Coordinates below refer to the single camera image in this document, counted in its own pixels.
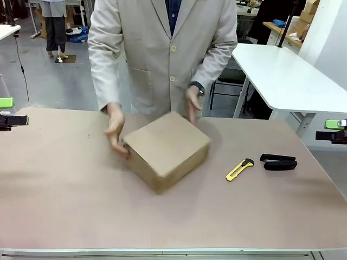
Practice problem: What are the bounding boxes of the wooden workbench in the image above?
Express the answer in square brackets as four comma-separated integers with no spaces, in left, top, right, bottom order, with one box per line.
[262,21,304,49]

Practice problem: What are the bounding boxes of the brown cardboard box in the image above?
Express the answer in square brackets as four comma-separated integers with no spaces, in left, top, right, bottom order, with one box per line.
[123,111,213,194]

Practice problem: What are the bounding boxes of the black stapler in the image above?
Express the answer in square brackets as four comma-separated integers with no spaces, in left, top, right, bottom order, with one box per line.
[260,153,298,172]

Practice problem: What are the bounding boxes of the black stand pole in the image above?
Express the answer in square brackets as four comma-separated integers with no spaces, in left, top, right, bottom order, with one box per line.
[275,0,299,49]

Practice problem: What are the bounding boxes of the bystander in grey trousers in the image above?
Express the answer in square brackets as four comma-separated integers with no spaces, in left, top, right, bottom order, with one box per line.
[40,0,68,59]

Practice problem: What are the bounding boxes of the brown bottle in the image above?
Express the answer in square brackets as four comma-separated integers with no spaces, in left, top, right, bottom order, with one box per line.
[300,23,312,42]

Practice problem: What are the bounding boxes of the person's right hand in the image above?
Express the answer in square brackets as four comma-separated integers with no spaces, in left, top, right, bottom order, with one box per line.
[104,102,131,160]

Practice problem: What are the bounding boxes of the small white table corner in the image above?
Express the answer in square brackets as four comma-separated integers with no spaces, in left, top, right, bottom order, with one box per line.
[0,24,22,42]

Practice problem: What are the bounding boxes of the large white side table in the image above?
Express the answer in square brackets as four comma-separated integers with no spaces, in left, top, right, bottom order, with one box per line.
[231,43,347,138]

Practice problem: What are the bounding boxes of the blue bag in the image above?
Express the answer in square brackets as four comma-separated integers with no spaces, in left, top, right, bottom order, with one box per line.
[66,25,90,44]

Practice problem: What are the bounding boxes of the thin black hanging cable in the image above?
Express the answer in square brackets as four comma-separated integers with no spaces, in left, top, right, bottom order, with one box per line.
[12,34,31,108]

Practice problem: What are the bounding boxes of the stacked cardboard boxes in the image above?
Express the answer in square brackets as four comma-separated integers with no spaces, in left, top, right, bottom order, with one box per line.
[299,0,321,24]

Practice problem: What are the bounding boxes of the black wristwatch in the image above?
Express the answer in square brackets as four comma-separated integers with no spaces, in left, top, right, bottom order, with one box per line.
[189,81,205,97]

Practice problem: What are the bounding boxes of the black chair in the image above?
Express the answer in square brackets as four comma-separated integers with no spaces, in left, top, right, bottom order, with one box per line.
[209,58,254,116]

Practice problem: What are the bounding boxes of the person's right forearm beige sleeve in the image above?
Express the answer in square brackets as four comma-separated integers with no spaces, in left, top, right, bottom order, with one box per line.
[88,51,130,112]

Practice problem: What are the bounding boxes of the yellow black utility knife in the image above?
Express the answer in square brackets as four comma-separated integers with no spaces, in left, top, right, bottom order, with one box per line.
[225,158,255,182]

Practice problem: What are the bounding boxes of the person's left forearm beige sleeve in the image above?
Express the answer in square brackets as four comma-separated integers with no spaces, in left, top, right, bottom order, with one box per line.
[189,40,239,89]

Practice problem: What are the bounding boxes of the black floor stand base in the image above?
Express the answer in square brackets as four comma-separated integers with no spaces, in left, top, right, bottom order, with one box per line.
[54,54,78,64]

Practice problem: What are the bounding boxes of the person's left hand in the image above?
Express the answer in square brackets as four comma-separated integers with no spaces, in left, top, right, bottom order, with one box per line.
[184,86,203,126]

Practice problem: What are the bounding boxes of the person torso beige coat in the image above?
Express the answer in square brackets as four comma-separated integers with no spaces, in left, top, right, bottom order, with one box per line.
[87,0,239,116]

